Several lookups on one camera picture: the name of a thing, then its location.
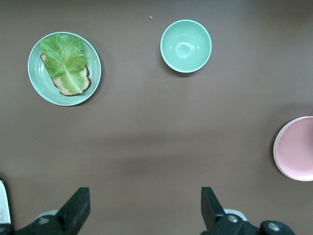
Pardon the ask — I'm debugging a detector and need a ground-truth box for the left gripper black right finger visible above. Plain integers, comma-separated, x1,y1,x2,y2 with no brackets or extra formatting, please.
200,187,260,235

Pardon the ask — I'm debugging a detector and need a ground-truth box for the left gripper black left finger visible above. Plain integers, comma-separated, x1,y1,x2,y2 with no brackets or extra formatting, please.
16,187,91,235

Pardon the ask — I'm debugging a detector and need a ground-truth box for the pink plate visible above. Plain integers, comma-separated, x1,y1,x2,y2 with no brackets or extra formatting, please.
275,117,313,182

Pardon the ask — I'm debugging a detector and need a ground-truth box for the white toaster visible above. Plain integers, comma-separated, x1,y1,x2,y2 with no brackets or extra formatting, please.
0,178,12,225

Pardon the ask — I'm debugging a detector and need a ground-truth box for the brown table cloth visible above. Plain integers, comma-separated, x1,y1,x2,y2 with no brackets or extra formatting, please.
0,0,313,235

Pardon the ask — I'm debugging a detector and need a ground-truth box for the toast bread slice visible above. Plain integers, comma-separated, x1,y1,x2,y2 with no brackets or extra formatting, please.
40,53,92,96

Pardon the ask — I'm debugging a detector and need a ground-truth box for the green plate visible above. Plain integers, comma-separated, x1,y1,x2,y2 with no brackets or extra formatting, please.
27,31,102,107

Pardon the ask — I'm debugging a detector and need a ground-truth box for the green lettuce leaf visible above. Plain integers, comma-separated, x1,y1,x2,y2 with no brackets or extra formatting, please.
39,34,88,95

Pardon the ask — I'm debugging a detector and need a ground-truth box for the green bowl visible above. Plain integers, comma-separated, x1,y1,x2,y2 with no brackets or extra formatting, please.
160,19,213,73

